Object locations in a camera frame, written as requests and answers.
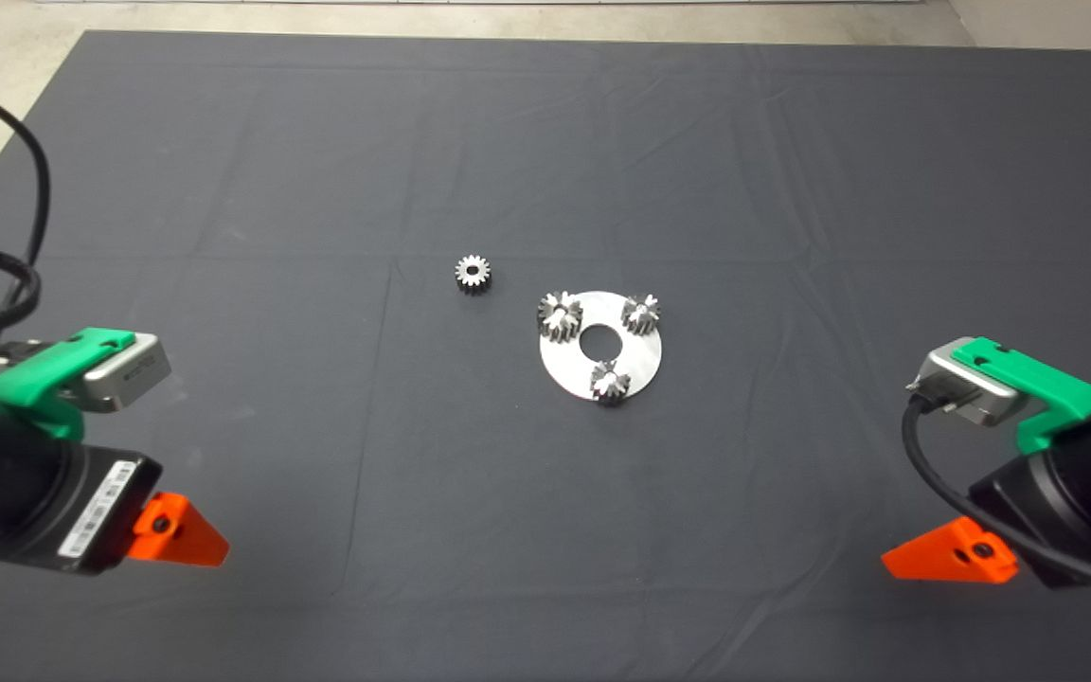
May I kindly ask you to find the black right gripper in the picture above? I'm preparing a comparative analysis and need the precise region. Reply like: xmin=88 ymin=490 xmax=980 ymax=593
xmin=882 ymin=455 xmax=1091 ymax=588

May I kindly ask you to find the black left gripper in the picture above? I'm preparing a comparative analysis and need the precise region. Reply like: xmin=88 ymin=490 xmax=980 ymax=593
xmin=44 ymin=441 xmax=231 ymax=576

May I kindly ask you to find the small steel gear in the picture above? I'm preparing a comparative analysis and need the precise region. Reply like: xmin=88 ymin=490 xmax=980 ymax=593
xmin=621 ymin=294 xmax=662 ymax=336
xmin=589 ymin=360 xmax=631 ymax=407
xmin=455 ymin=254 xmax=493 ymax=295

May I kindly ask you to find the large steel gear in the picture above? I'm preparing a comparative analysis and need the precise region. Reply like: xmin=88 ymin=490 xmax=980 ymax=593
xmin=537 ymin=291 xmax=585 ymax=341

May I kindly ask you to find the dark grey table cloth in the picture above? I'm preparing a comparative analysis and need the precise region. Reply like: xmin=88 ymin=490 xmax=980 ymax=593
xmin=0 ymin=28 xmax=1091 ymax=682

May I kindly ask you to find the round steel plate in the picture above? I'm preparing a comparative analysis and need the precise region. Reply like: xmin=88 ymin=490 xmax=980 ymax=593
xmin=539 ymin=290 xmax=663 ymax=402

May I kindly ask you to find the thin black right camera cable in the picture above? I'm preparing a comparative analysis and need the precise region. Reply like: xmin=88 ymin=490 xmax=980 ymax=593
xmin=902 ymin=393 xmax=1091 ymax=602

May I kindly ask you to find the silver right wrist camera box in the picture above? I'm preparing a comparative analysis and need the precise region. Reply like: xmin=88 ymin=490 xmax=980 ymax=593
xmin=905 ymin=349 xmax=1029 ymax=429

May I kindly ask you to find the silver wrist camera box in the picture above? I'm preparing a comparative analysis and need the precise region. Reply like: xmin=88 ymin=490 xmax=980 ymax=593
xmin=905 ymin=349 xmax=1029 ymax=429
xmin=81 ymin=333 xmax=172 ymax=414

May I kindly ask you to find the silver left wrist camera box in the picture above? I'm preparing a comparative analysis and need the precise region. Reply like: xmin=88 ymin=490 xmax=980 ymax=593
xmin=81 ymin=333 xmax=172 ymax=414

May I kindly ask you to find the green right wrist camera mount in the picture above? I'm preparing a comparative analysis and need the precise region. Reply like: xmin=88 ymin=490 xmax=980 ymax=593
xmin=951 ymin=336 xmax=1091 ymax=454

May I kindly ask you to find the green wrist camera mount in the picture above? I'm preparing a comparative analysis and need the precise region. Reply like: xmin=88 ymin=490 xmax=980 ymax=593
xmin=0 ymin=328 xmax=136 ymax=443
xmin=951 ymin=336 xmax=1091 ymax=454

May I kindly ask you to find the green left wrist camera mount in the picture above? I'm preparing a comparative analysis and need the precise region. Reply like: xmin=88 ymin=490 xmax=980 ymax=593
xmin=0 ymin=328 xmax=136 ymax=443

